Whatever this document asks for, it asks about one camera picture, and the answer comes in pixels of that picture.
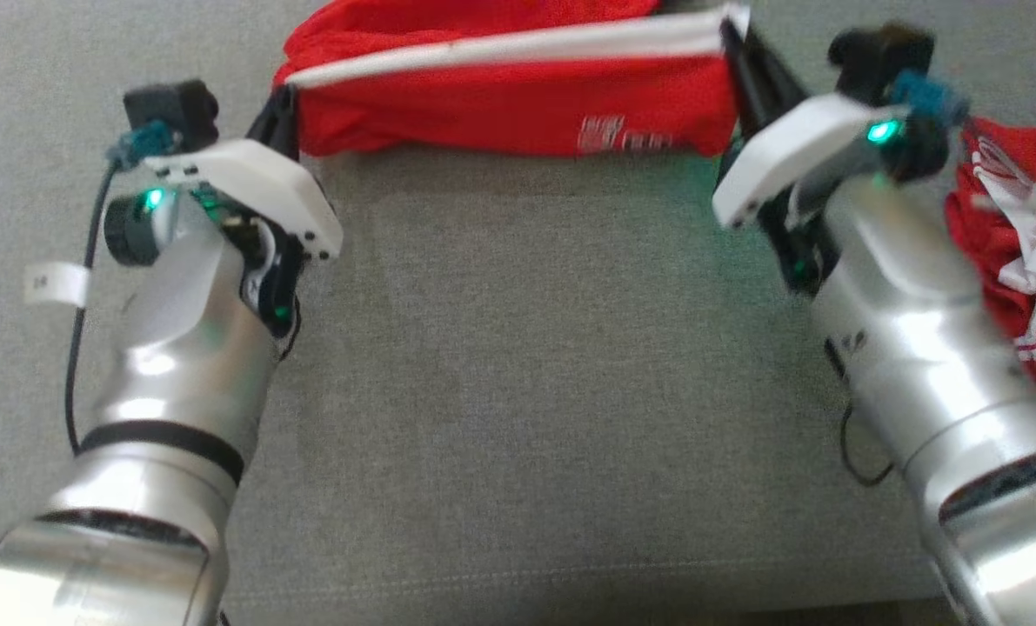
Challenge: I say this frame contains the white cable label tag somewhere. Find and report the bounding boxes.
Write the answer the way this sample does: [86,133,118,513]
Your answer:
[24,261,92,307]

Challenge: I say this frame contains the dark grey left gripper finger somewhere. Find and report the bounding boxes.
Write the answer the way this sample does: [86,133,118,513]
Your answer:
[246,87,286,154]
[284,83,303,159]

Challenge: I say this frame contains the red shorts with white trim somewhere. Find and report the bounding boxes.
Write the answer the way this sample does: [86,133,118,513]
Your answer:
[272,0,752,160]

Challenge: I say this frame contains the red basketball jersey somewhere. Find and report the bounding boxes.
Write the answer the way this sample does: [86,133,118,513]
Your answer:
[944,117,1036,392]

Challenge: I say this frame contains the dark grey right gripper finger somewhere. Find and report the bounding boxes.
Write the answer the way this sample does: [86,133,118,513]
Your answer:
[719,22,776,137]
[734,22,811,113]

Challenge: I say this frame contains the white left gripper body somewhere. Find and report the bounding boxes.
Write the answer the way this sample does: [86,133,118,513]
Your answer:
[142,137,345,340]

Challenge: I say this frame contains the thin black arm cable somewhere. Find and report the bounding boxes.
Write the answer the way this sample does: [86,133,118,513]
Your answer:
[825,335,894,488]

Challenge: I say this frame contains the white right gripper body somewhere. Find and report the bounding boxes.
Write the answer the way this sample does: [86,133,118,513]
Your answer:
[712,92,910,296]

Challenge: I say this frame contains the black cable with teal plug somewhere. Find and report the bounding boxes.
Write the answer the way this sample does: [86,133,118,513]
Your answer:
[63,120,179,457]
[890,70,984,166]

